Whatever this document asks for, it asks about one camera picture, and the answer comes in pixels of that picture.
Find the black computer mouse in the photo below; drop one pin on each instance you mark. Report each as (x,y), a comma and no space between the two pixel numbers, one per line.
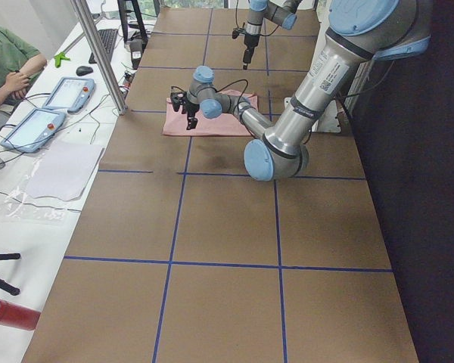
(83,70)

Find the far teach pendant tablet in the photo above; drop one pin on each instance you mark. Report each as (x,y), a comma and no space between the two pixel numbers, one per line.
(70,94)

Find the green plastic clamp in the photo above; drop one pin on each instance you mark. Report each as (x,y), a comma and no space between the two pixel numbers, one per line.
(59,58)

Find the near teach pendant tablet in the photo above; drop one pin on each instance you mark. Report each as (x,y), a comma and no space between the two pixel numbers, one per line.
(37,127)

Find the pink snoopy t-shirt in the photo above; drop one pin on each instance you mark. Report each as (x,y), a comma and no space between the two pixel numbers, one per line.
(224,125)

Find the teach pendant tablet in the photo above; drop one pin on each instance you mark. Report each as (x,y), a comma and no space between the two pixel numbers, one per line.
(37,127)
(70,94)

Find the black power adapter box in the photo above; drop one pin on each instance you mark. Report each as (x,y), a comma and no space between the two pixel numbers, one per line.
(136,49)

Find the black tripod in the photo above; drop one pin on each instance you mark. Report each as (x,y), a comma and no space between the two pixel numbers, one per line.
(7,264)

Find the clear plastic bag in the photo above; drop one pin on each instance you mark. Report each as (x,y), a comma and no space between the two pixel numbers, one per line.
(17,205)

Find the brown paper table cover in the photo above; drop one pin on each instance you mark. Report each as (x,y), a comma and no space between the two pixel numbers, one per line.
(180,256)

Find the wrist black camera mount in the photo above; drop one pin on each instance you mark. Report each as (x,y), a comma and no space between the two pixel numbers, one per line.
(178,99)
(238,31)

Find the white pedestal column with base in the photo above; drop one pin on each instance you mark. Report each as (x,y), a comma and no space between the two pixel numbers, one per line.
(325,117)

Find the aluminium frame post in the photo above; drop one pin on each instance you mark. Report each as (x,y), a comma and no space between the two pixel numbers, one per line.
(84,16)

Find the seated person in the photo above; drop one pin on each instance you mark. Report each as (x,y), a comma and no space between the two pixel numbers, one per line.
(20,66)

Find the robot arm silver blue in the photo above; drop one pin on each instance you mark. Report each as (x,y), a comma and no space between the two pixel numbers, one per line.
(358,31)
(284,16)

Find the red cylinder bottle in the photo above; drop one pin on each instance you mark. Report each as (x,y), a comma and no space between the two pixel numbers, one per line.
(16,316)

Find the black keyboard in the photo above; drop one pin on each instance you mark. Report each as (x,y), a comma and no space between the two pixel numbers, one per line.
(108,38)

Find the white paper sheet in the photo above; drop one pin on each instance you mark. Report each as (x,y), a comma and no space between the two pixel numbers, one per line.
(64,170)

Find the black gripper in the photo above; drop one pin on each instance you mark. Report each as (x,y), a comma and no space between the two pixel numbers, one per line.
(191,110)
(249,41)

